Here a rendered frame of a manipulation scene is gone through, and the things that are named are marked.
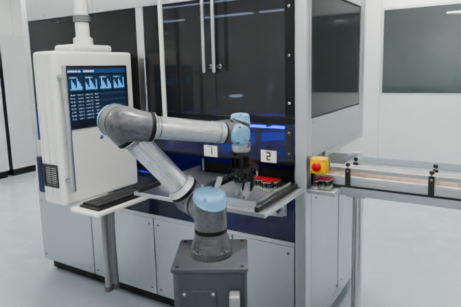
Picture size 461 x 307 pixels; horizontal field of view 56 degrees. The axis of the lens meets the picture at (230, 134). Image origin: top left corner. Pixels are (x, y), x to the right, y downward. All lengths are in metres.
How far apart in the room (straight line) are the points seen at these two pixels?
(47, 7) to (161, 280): 1.88
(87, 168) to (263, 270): 1.04
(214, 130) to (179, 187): 0.26
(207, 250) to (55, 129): 1.04
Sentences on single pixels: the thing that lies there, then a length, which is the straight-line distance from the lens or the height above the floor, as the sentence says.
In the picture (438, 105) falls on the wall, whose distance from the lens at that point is 6.50.
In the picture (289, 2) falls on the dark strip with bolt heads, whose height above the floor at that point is 1.73.
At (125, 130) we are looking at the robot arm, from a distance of 1.36.
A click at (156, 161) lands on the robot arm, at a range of 1.53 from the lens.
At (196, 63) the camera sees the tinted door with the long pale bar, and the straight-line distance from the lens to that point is 2.28.
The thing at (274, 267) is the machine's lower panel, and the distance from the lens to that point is 2.27.
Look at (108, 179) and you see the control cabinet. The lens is 2.40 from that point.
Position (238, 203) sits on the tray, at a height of 0.89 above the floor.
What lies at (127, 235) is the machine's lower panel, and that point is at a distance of 2.84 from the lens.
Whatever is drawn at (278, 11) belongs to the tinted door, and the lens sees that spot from 2.06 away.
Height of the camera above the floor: 1.44
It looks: 9 degrees down
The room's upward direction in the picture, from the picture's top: 1 degrees counter-clockwise
